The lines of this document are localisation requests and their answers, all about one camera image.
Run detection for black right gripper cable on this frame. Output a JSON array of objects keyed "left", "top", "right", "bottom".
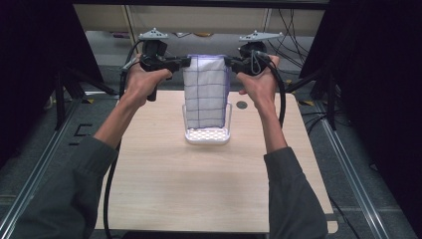
[{"left": 253, "top": 49, "right": 288, "bottom": 129}]

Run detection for black curtain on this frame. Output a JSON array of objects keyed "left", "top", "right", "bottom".
[
  {"left": 299, "top": 0, "right": 422, "bottom": 233},
  {"left": 0, "top": 0, "right": 105, "bottom": 168}
]

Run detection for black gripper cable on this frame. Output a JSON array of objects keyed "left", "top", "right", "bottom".
[
  {"left": 103, "top": 40, "right": 145, "bottom": 239},
  {"left": 253, "top": 49, "right": 288, "bottom": 129}
]

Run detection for black floor cables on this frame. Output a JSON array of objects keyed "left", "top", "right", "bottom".
[{"left": 300, "top": 110, "right": 333, "bottom": 134}]

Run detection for black metal stand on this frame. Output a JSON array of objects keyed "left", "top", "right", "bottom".
[
  {"left": 54, "top": 64, "right": 119, "bottom": 131},
  {"left": 285, "top": 68, "right": 338, "bottom": 131}
]

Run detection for person's left hand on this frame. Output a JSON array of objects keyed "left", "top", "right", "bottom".
[{"left": 122, "top": 54, "right": 174, "bottom": 109}]

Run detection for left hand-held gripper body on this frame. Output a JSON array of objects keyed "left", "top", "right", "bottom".
[{"left": 137, "top": 27, "right": 175, "bottom": 103}]

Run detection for white cloth with purple grid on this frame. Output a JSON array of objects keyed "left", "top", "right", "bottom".
[{"left": 181, "top": 53, "right": 232, "bottom": 130}]

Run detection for white wire basket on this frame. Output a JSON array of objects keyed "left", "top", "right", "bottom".
[{"left": 181, "top": 103, "right": 234, "bottom": 145}]

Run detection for bundle of black cables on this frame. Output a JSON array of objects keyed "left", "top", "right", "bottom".
[{"left": 264, "top": 8, "right": 312, "bottom": 74}]

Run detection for beige wooden desk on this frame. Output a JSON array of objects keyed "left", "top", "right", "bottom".
[{"left": 73, "top": 3, "right": 326, "bottom": 66}]

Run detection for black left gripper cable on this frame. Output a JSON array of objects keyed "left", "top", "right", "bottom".
[{"left": 103, "top": 40, "right": 145, "bottom": 239}]

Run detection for aluminium floor rail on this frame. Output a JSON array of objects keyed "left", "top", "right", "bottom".
[
  {"left": 0, "top": 98, "right": 83, "bottom": 239},
  {"left": 314, "top": 99, "right": 390, "bottom": 239}
]

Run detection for person's right hand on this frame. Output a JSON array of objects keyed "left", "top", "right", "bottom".
[{"left": 235, "top": 54, "right": 282, "bottom": 112}]

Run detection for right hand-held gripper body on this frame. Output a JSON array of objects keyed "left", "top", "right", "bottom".
[{"left": 236, "top": 30, "right": 285, "bottom": 77}]

